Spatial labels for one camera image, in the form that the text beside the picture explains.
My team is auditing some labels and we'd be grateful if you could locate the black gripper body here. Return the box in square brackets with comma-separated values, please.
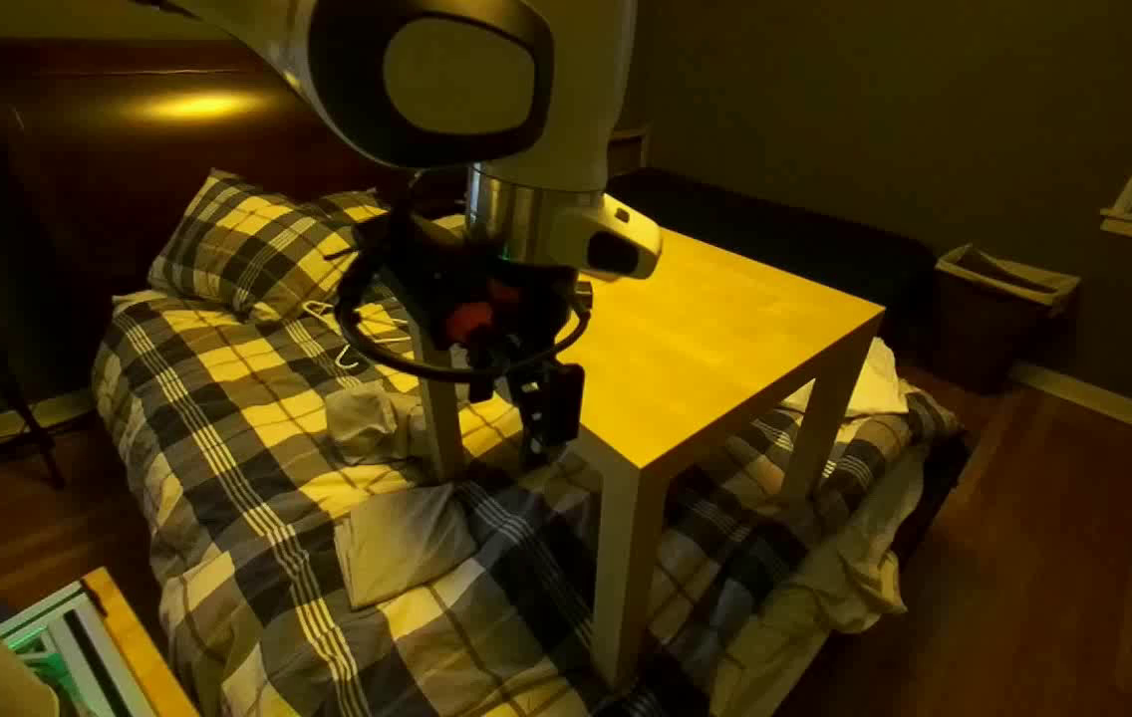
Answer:
[381, 210, 592, 401]

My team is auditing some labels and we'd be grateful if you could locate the light wooden side table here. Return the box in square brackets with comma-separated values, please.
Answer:
[397, 228, 887, 694]

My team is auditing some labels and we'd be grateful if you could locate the plaid pillow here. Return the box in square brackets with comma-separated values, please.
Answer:
[142, 166, 397, 323]

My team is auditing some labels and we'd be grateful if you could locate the plaid covered bed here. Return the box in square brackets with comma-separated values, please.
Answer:
[87, 284, 969, 717]

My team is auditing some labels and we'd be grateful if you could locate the dark low bench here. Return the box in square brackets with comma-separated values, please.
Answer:
[608, 163, 939, 363]

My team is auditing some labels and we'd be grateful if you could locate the white bed sheet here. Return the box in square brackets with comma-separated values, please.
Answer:
[709, 333, 936, 717]

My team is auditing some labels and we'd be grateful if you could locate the dark wooden headboard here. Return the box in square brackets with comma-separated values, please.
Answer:
[0, 33, 488, 401]

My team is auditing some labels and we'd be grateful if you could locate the dark woven basket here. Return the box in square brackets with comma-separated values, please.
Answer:
[930, 239, 1085, 394]

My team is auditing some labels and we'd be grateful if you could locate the green white box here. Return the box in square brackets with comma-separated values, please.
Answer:
[0, 567, 197, 717]

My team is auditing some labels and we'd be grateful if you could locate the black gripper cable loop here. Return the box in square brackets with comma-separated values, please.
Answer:
[330, 215, 597, 390]

